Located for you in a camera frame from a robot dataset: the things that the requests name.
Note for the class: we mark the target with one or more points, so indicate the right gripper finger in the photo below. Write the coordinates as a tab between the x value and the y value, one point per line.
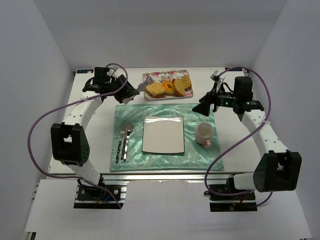
203	108
208	98

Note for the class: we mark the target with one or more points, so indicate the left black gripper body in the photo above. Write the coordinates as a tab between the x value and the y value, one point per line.
125	89

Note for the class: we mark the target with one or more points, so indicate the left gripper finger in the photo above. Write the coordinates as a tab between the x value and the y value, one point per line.
124	80
124	95

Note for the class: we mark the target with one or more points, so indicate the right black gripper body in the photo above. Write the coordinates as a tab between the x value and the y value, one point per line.
211	100

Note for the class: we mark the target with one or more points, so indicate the yellow toast bread slice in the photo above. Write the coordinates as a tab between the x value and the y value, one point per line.
155	87

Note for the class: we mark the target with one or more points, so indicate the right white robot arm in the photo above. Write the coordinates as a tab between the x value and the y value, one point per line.
279	168

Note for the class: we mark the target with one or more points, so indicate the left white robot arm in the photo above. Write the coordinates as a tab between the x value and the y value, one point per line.
70	145

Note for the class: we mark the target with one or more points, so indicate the brown bread slice back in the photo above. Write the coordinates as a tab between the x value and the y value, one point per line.
186	82

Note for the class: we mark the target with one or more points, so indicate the brown bread slice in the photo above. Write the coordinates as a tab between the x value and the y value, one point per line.
179	87
186	82

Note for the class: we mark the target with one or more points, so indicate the brown bread slice front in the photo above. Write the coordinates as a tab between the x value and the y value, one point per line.
179	87

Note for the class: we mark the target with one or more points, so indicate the pink and white mug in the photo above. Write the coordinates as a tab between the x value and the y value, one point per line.
204	133

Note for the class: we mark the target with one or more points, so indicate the sandwich filling under toast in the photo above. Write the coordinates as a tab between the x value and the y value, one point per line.
157	94

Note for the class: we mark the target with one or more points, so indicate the green satin placemat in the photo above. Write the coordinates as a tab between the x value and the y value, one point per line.
195	156

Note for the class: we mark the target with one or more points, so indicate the orange glazed donut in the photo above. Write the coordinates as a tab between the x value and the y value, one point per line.
168	85

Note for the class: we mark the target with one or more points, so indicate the white square plate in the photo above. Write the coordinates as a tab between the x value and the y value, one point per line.
163	135

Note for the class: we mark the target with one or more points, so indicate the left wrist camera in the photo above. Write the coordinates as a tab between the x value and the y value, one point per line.
112	69

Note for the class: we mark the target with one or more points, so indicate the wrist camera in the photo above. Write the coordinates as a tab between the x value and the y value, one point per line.
218	78
112	69

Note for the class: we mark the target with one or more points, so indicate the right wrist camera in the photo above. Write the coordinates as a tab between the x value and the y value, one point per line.
218	78

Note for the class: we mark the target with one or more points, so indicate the silver spoon patterned handle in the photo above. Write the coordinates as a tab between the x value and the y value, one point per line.
128	130

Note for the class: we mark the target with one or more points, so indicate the silver fork patterned handle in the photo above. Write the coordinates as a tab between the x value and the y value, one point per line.
122	133

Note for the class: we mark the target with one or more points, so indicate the aluminium frame rail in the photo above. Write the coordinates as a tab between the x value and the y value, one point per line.
200	176

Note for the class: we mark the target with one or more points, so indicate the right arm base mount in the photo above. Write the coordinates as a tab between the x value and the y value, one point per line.
237	203

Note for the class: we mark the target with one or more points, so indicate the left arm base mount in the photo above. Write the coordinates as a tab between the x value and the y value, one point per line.
90	197

